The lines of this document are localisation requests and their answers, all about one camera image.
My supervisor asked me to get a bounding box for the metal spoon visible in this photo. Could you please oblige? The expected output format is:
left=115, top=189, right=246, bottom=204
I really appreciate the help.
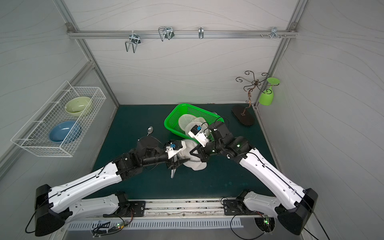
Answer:
left=147, top=126, right=154, bottom=136

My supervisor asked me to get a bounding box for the blue bowl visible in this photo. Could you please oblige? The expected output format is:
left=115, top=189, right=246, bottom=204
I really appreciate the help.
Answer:
left=49, top=121, right=82, bottom=144

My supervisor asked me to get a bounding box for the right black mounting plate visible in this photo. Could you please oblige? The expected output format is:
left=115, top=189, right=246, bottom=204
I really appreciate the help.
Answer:
left=221, top=198, right=263, bottom=216

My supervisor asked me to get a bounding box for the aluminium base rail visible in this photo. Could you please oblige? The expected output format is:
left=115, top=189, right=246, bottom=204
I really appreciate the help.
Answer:
left=66, top=192, right=288, bottom=223

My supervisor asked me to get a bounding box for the round floor cable port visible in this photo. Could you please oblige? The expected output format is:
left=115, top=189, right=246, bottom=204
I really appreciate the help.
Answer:
left=255, top=216, right=276, bottom=233

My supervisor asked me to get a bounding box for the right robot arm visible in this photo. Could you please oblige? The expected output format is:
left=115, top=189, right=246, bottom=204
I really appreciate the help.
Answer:
left=188, top=121, right=319, bottom=235

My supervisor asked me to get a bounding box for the right metal rail hook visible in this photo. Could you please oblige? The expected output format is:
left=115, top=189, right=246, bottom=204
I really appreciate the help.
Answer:
left=260, top=27, right=287, bottom=39

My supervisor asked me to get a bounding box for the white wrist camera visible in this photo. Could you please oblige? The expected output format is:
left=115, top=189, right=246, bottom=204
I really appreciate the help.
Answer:
left=165, top=141, right=187, bottom=159
left=188, top=125, right=210, bottom=147

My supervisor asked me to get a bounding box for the right black cable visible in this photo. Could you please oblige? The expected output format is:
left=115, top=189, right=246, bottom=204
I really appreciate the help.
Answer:
left=219, top=194, right=266, bottom=240

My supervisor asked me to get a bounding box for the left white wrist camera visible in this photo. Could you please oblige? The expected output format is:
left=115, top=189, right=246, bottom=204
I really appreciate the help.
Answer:
left=165, top=141, right=187, bottom=159

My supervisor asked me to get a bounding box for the left bundle of cables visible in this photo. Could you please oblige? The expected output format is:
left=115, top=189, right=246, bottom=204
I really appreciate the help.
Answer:
left=90, top=205, right=135, bottom=238

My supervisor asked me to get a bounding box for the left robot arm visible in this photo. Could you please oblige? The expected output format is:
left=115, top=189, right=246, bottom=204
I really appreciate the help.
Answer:
left=34, top=136, right=197, bottom=237

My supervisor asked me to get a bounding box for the small flat metal hook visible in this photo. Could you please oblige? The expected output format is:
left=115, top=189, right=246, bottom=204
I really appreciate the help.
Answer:
left=198, top=27, right=204, bottom=39

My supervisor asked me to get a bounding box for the light green bowl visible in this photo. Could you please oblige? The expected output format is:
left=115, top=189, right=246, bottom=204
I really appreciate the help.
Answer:
left=65, top=97, right=93, bottom=118

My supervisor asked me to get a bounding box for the aluminium top rail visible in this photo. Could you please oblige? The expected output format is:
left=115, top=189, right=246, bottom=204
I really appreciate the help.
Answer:
left=68, top=24, right=299, bottom=40

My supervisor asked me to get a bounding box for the white wire wall basket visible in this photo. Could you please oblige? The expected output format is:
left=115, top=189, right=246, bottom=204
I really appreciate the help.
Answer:
left=11, top=81, right=106, bottom=158

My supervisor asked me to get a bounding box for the white slotted cable duct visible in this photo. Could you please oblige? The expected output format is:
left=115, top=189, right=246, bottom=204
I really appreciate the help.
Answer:
left=67, top=218, right=244, bottom=231

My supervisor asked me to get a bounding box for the bronze cup tree stand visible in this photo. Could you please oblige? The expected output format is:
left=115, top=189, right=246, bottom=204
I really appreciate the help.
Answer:
left=232, top=71, right=270, bottom=127

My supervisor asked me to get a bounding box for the green plastic basket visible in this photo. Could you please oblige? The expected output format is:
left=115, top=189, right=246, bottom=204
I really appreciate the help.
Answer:
left=164, top=104, right=225, bottom=139

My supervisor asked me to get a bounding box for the black mounting plate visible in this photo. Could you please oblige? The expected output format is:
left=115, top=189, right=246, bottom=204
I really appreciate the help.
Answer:
left=103, top=201, right=146, bottom=218
left=221, top=198, right=263, bottom=216

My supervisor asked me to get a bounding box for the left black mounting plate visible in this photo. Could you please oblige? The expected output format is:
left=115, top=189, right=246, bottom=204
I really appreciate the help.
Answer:
left=103, top=201, right=146, bottom=218

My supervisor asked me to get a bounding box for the green plastic wine glass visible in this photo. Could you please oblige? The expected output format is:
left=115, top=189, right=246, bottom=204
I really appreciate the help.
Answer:
left=259, top=77, right=281, bottom=106

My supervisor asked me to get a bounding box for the looped metal hook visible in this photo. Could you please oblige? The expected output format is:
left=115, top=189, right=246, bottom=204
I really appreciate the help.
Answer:
left=158, top=27, right=175, bottom=42

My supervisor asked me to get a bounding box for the double prong metal hook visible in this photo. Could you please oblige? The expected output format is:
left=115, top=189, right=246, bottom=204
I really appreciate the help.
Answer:
left=125, top=32, right=141, bottom=53

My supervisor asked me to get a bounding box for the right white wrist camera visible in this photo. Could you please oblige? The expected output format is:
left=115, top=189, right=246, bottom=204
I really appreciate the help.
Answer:
left=188, top=125, right=210, bottom=147

